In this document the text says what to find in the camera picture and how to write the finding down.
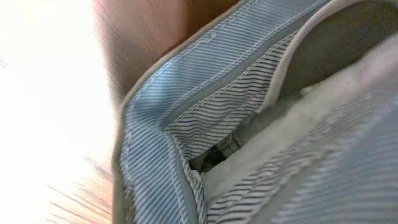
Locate khaki shorts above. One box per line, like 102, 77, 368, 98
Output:
113, 0, 397, 223

